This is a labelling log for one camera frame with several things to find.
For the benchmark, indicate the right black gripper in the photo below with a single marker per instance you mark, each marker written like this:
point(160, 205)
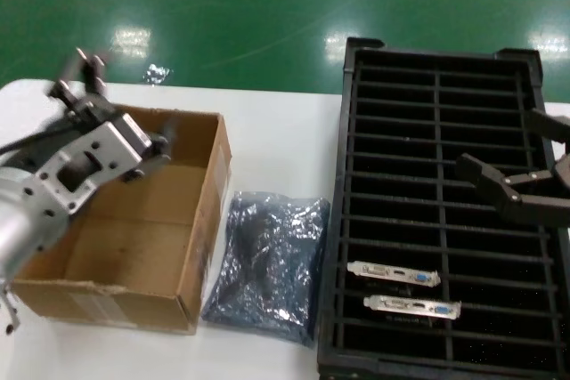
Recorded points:
point(556, 202)

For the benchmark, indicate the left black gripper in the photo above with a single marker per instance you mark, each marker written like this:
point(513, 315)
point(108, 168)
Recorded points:
point(89, 113)

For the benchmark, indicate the graphics card with silver bracket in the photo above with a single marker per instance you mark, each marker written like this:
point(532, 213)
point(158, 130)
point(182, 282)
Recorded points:
point(378, 271)
point(392, 303)

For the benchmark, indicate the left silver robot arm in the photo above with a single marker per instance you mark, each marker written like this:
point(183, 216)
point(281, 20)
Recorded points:
point(18, 233)

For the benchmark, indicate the black slotted plastic container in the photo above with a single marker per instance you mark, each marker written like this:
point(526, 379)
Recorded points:
point(445, 131)

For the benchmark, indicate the brown cardboard box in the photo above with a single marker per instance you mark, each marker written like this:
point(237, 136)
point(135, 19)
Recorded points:
point(133, 237)

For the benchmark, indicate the small shiny foil scrap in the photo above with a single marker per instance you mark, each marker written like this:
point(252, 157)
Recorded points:
point(157, 73)

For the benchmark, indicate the left silver wrist bracket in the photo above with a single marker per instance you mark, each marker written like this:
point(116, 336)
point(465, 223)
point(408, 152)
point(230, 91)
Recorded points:
point(89, 153)

